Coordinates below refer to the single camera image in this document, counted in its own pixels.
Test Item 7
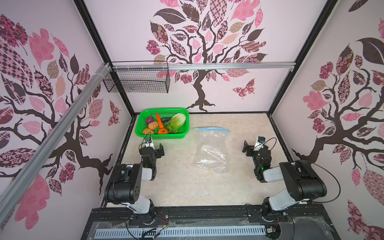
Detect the aluminium rail back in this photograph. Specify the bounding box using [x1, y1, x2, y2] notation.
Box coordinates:
[113, 62, 296, 71]

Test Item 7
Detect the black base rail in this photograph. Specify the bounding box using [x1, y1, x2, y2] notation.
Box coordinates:
[81, 204, 339, 240]

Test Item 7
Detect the green plastic basket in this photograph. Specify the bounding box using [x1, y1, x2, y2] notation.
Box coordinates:
[135, 108, 190, 140]

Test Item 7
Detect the clear zip top bag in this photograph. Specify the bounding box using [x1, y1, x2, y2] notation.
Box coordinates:
[194, 127, 230, 174]

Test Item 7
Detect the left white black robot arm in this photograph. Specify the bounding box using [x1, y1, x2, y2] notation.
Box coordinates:
[104, 145, 165, 218]

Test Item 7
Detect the aluminium rail left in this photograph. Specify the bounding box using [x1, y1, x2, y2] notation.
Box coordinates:
[1, 63, 111, 224]

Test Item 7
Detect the aluminium rail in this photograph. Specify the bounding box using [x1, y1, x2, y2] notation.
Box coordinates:
[113, 62, 296, 71]
[1, 63, 111, 224]

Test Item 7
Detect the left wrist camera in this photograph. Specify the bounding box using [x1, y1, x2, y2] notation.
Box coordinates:
[144, 137, 155, 149]

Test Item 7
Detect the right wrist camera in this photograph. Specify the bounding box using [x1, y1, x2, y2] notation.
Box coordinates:
[254, 136, 266, 151]

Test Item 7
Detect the brown potato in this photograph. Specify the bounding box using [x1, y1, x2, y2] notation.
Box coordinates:
[143, 128, 154, 136]
[148, 121, 159, 131]

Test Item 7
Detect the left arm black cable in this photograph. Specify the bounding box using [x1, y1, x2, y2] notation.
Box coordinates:
[138, 131, 154, 151]

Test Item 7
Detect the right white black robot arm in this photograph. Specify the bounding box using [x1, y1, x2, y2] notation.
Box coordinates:
[242, 137, 327, 218]

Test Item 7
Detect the napa cabbage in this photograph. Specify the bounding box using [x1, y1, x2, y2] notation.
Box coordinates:
[164, 113, 187, 134]

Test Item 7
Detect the black wire wall basket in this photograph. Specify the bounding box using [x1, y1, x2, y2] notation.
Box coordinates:
[103, 60, 171, 94]

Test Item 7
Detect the orange small pumpkin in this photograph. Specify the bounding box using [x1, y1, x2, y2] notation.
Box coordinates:
[158, 128, 169, 135]

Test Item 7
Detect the orange carrot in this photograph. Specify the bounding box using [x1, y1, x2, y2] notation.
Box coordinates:
[156, 113, 164, 129]

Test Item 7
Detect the white slotted cable duct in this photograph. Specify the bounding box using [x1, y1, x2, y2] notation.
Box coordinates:
[94, 226, 267, 240]

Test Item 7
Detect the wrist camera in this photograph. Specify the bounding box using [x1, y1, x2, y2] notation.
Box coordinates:
[144, 137, 155, 149]
[254, 136, 266, 151]

